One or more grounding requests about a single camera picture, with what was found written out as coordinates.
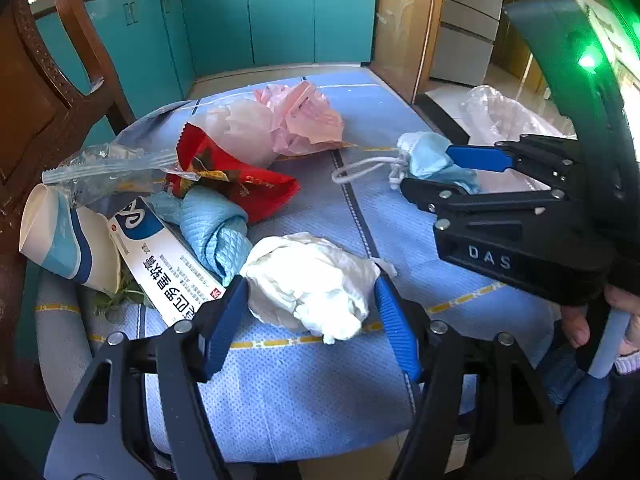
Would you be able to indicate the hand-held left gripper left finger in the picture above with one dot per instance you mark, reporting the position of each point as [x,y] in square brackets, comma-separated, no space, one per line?
[227,320]

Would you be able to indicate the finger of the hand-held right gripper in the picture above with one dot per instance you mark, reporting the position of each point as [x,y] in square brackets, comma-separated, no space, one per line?
[450,196]
[475,157]

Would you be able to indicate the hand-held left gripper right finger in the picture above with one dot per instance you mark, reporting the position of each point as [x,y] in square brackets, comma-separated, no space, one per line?
[395,330]

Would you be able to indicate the blue face mask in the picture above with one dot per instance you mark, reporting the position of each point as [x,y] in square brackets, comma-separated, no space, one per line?
[425,157]

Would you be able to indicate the clear plastic bin liner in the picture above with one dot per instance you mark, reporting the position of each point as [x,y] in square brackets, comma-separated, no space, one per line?
[500,115]

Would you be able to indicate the white medicine box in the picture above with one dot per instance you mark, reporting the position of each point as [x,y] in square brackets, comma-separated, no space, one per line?
[160,265]

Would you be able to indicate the white tissue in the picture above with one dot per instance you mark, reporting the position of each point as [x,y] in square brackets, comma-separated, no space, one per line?
[305,280]

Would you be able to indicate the light blue cloth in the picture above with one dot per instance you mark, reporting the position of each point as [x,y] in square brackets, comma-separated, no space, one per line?
[210,230]

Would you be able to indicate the red snack wrapper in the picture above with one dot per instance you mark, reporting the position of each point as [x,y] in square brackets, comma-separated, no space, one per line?
[260,185]

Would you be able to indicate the pink plastic bag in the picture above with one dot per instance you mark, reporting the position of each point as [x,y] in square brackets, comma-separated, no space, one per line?
[310,120]

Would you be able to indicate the white and blue paper cup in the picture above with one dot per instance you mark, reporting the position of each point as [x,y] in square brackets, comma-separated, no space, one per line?
[55,240]

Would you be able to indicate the person's right hand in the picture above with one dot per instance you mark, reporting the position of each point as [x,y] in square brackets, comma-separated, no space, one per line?
[575,327]

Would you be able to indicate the blue quilted mat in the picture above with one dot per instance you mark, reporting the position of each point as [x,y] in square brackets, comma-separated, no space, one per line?
[310,385]

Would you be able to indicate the green leaves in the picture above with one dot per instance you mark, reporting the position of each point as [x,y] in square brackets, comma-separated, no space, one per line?
[127,294]

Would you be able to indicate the person's blue jeans leg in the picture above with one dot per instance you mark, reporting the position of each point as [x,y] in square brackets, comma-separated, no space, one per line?
[565,380]

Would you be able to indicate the brown wooden door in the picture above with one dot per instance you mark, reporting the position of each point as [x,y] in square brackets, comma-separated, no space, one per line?
[522,25]

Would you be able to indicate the wood-framed glass sliding door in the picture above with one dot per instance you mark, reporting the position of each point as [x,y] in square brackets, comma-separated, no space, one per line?
[400,35]

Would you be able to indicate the clear plastic bag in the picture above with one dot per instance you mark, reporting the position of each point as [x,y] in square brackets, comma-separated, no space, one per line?
[115,170]

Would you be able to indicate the white plastic bag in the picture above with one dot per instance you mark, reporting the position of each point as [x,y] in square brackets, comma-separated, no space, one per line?
[240,130]

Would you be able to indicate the teal base cabinets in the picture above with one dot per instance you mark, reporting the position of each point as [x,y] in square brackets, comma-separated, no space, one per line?
[280,20]

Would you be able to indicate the brown wooden chair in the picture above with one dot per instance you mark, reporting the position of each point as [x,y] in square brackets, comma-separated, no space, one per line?
[30,110]

